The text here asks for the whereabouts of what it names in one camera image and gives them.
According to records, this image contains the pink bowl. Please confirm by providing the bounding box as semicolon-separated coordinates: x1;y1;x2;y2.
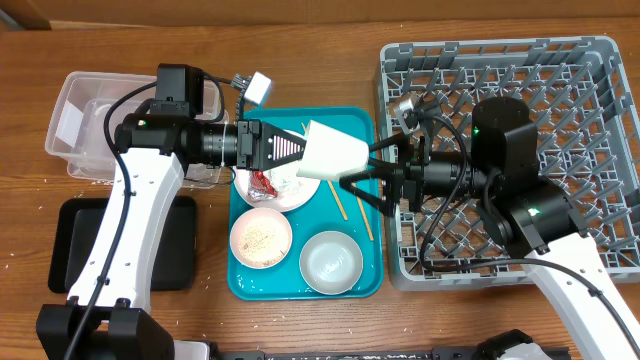
229;208;293;270

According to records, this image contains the black rail at bottom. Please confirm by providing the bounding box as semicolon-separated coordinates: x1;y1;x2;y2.
214;347;479;360

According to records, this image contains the clear plastic bin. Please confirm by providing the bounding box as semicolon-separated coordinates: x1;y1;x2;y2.
45;71;222;189

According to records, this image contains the white cup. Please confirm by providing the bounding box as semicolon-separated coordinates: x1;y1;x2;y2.
296;121;369;181

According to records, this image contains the white napkin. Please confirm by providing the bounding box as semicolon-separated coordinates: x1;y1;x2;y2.
264;161;303;197

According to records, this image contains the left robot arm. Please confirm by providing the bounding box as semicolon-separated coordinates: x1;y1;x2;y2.
36;64;306;359

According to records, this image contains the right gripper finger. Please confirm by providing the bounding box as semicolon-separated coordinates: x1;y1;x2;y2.
369;133;413;158
339;168;400;215

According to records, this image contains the black tray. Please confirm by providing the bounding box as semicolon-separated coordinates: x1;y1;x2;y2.
48;196;197;294

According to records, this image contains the white plate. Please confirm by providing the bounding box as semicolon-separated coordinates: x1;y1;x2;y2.
233;128;322;214

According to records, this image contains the grey bowl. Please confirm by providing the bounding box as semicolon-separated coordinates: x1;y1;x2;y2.
299;231;364;296

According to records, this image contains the grey dishwasher rack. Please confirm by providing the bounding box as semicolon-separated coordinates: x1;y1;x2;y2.
374;36;639;291

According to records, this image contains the teal serving tray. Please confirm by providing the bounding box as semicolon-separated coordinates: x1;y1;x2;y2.
227;107;384;301

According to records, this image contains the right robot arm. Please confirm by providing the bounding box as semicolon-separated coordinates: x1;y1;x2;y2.
340;97;639;359

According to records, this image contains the red foil wrapper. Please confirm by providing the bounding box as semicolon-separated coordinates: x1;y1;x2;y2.
248;171;278;201

